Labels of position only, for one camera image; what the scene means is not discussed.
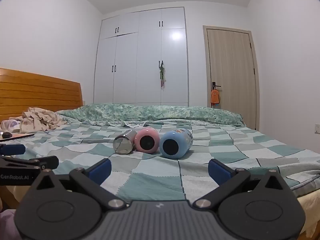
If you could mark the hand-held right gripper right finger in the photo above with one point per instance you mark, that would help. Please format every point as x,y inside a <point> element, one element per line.
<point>220,171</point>

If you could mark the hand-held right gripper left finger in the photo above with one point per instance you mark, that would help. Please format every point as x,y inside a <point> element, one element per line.
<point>101,171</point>

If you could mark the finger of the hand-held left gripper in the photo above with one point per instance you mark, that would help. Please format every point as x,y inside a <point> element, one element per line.
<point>47,162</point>
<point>12,149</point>

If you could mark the silver steel cup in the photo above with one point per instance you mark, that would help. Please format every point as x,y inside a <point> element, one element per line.
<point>122,145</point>

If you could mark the blue printed cup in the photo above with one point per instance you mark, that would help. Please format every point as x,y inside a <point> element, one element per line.
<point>172,146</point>

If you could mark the pink cup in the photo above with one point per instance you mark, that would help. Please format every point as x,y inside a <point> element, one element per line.
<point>147,141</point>

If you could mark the black flat tablet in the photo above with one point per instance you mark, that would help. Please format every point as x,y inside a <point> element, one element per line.
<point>17,136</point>

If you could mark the small black round object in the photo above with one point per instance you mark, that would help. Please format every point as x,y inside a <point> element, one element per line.
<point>7,134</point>

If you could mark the floral printed cloth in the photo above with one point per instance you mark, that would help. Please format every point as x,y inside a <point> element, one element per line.
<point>10,125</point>

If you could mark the beige crumpled clothing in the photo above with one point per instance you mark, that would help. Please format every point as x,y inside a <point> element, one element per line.
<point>37,120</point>

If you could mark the purple cloth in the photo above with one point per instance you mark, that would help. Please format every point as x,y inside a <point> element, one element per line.
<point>7,226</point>

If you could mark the checkered bed sheet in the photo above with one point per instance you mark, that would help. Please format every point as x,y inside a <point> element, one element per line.
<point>155,175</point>

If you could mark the wooden headboard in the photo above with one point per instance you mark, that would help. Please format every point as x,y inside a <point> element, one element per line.
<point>37,92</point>

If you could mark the orange hanging toy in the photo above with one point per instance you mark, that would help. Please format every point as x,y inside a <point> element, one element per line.
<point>215,97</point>

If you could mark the green floral quilt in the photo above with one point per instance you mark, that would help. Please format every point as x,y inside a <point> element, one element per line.
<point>155,112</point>

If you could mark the beige wooden door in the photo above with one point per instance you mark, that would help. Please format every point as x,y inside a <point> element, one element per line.
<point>230,75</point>

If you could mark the beige mattress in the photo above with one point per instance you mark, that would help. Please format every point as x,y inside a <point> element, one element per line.
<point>311,215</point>

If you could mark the green hanging charm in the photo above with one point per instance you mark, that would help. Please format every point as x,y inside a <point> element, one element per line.
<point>162,76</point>

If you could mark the white wardrobe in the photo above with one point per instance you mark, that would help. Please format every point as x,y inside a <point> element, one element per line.
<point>150,55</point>

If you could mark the wall socket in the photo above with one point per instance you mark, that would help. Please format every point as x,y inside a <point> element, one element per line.
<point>317,128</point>

